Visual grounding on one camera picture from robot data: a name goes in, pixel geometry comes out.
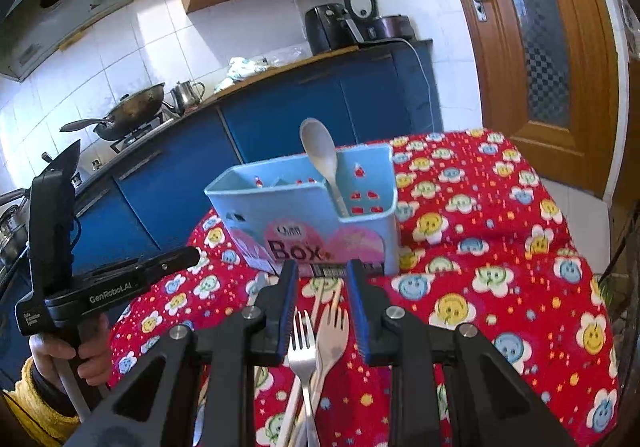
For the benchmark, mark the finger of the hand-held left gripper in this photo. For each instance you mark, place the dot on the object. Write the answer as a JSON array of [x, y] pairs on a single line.
[[170, 261]]

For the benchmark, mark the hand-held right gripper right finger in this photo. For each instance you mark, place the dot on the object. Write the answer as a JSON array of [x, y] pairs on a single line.
[[357, 312]]

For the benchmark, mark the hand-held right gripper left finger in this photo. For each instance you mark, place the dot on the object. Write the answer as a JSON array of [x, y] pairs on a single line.
[[292, 312]]

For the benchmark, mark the wooden fork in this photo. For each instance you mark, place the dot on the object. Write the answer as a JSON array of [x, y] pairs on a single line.
[[332, 342]]

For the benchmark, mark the metal fork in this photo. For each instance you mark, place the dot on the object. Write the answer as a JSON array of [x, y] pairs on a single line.
[[301, 352]]

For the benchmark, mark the light blue utensil holder box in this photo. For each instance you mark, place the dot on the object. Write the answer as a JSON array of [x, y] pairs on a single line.
[[300, 207]]

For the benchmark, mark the person's left forearm yellow sleeve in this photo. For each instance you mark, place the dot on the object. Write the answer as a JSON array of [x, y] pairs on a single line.
[[30, 402]]

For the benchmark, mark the person's left hand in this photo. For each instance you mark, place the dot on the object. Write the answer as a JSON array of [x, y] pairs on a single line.
[[95, 347]]

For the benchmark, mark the steel pot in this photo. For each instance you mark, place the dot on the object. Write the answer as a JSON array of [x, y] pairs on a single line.
[[12, 227]]

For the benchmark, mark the gas stove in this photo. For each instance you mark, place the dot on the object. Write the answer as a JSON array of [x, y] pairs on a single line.
[[140, 134]]

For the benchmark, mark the dark steel wok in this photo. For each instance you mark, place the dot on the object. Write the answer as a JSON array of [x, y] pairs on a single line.
[[135, 107]]

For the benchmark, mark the red flower printed tablecloth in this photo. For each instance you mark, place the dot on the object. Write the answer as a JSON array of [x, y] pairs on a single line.
[[500, 227]]

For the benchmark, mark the steel kettle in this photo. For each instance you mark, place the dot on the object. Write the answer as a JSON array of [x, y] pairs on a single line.
[[186, 94]]

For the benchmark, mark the white patterned cloth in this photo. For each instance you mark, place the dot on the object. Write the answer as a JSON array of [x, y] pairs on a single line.
[[240, 67]]

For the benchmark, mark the grey range hood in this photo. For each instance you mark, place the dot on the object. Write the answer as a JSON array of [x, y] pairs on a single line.
[[75, 17]]

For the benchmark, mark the blue lower kitchen cabinets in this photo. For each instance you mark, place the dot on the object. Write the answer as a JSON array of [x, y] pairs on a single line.
[[300, 92]]

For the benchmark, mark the black air fryer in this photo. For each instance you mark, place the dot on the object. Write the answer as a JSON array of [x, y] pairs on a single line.
[[325, 29]]

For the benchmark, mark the black rice cooker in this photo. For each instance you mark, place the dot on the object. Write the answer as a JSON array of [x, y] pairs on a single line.
[[392, 27]]

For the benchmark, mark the wooden door with glass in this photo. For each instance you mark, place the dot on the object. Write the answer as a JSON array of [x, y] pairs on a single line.
[[500, 52]]

